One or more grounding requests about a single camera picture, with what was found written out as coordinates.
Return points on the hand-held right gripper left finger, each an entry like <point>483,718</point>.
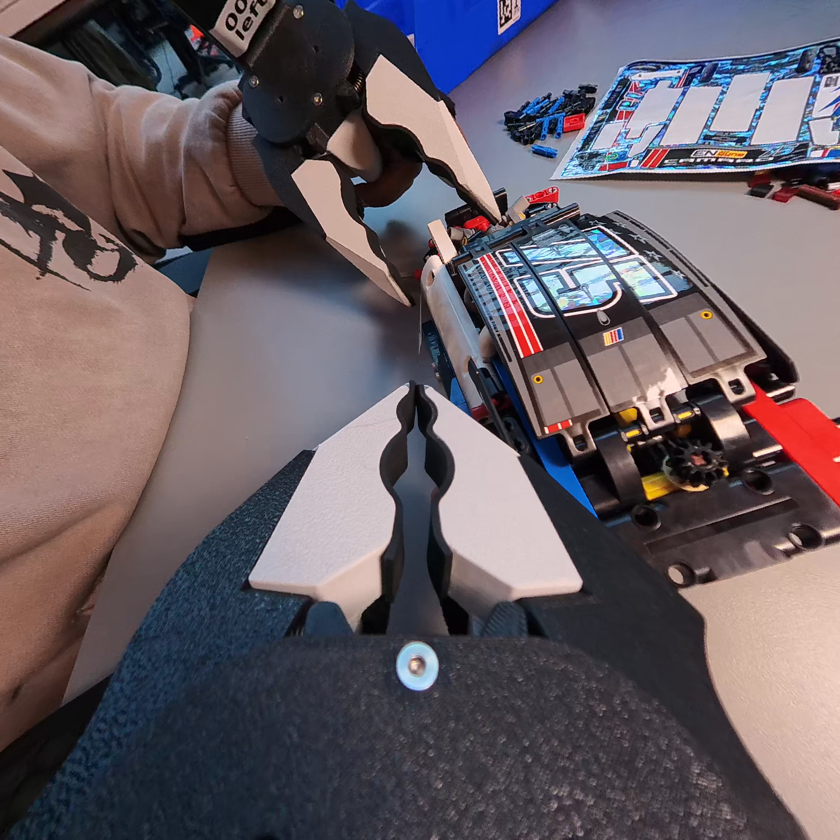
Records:
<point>328,525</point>

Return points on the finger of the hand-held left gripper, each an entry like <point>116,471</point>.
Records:
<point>420,124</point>
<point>334,210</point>

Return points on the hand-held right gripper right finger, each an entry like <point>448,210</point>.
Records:
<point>499,531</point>

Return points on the lego race car model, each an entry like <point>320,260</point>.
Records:
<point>590,315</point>

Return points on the person's left forearm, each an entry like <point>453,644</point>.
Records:
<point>131,131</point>

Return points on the small blue lego pin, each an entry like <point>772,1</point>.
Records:
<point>543,151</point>

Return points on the pile of mixed lego pieces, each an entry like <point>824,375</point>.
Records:
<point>794,190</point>

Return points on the person's left hand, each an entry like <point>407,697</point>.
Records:
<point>394,180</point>

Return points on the blue storage box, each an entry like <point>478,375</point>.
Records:
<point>459,39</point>

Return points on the pile of black blue pins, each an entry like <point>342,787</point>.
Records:
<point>544,115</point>

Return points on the person's torso in beige hoodie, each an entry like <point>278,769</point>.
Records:
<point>79,426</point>

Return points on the holographic sticker sheet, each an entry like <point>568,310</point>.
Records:
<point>689,111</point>

